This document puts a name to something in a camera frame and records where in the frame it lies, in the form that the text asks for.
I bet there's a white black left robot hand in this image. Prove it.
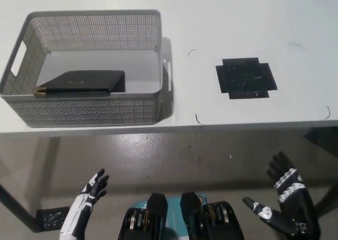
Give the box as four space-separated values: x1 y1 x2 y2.
60 168 110 238

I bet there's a black table leg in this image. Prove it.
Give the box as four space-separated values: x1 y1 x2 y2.
303 127 338 220
0 182 44 232

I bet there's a black table foot plate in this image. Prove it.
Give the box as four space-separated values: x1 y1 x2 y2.
35 206 71 232

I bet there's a black notebook with brass corners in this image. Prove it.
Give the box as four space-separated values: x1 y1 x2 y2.
32 70 127 97

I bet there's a black tape patch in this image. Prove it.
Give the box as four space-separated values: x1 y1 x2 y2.
215 57 278 101

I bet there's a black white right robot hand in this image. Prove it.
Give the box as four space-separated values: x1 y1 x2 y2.
242 151 322 240

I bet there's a black teal robot torso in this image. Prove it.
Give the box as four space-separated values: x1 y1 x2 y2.
118 191 245 240

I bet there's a grey perforated plastic basket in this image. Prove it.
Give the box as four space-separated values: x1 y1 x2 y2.
0 9 174 128

